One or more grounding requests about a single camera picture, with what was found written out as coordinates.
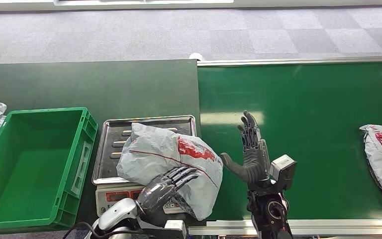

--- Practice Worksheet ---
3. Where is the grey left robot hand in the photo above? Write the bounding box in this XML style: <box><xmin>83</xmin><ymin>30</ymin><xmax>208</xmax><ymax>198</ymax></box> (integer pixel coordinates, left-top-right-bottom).
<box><xmin>137</xmin><ymin>166</ymin><xmax>201</xmax><ymax>221</ymax></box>

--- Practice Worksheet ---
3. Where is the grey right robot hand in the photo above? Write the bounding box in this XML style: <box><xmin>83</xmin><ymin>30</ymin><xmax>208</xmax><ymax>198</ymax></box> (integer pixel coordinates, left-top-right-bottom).
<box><xmin>219</xmin><ymin>110</ymin><xmax>271</xmax><ymax>185</ymax></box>

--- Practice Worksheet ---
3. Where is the green conveyor belt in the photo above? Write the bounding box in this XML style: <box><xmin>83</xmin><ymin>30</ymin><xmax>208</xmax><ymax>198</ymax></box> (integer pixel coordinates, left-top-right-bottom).
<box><xmin>196</xmin><ymin>61</ymin><xmax>382</xmax><ymax>221</ymax></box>

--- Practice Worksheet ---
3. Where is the white scale with steel tray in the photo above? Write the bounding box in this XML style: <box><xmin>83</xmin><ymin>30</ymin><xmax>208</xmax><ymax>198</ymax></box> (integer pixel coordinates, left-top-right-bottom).
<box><xmin>91</xmin><ymin>115</ymin><xmax>198</xmax><ymax>219</ymax></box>

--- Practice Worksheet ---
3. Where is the green plastic crate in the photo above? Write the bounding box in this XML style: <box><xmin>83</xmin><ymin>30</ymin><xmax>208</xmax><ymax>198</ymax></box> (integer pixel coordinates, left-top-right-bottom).
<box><xmin>0</xmin><ymin>107</ymin><xmax>98</xmax><ymax>232</ymax></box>

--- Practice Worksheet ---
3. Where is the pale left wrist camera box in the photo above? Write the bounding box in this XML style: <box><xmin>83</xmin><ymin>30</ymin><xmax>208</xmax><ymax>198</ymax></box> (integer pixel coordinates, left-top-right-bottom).
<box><xmin>164</xmin><ymin>219</ymin><xmax>188</xmax><ymax>239</ymax></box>

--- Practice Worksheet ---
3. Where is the silver conveyor side rail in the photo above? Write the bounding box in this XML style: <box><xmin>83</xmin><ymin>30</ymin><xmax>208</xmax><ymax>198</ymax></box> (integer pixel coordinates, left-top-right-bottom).
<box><xmin>196</xmin><ymin>55</ymin><xmax>382</xmax><ymax>67</ymax></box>
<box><xmin>188</xmin><ymin>219</ymin><xmax>382</xmax><ymax>237</ymax></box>

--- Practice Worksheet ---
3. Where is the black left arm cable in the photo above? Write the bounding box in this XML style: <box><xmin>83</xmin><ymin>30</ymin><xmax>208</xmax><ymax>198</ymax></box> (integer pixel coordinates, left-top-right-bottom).
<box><xmin>62</xmin><ymin>222</ymin><xmax>146</xmax><ymax>239</ymax></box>

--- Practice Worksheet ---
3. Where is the white wall ledge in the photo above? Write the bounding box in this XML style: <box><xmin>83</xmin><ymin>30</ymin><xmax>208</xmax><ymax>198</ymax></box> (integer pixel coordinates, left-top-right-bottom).
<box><xmin>0</xmin><ymin>0</ymin><xmax>382</xmax><ymax>13</ymax></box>

